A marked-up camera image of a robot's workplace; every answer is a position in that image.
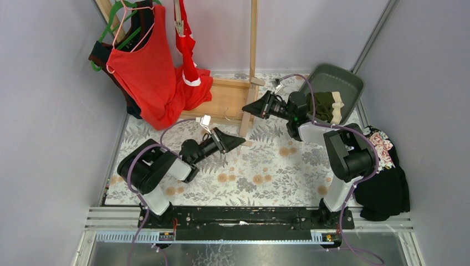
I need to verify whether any wooden clip hanger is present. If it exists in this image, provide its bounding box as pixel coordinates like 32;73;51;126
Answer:
226;77;265;138
173;0;185;37

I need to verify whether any olive green underwear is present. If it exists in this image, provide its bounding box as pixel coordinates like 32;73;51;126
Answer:
306;91;345;124

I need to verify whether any red underwear with white lettering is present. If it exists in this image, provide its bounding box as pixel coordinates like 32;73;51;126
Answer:
175;0;201;87

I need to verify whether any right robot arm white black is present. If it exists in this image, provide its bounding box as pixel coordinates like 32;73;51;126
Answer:
242;90;379;220

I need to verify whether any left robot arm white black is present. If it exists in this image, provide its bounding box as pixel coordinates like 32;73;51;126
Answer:
117;127;246;216

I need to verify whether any green plastic hanger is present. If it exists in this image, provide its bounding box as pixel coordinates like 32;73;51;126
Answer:
90;0;162;72

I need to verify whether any wooden clothes rack stand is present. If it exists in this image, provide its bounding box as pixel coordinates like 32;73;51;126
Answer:
180;1;264;132

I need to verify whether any grey plastic bin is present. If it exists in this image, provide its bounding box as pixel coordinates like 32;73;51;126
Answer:
308;63;365;125

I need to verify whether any floral table cloth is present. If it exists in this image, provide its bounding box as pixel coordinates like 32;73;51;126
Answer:
104;73;364;207

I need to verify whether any red tank top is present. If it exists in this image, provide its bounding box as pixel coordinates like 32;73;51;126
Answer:
106;4;213;130

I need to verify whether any black floral garment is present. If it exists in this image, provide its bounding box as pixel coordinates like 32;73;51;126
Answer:
354;126;411;222

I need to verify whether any dark striped garment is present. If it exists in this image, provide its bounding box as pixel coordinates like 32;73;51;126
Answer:
88;1;154;119

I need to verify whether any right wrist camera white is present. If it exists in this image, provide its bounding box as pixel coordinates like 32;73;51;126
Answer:
272;78;284;94

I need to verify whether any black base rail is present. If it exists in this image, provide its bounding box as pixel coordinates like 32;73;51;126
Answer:
138;206;355;242

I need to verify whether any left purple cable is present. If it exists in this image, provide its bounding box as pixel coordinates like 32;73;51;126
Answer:
126;118;201;266

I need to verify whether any pink wire hanger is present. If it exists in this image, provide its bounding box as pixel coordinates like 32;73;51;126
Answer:
106;0;156;75

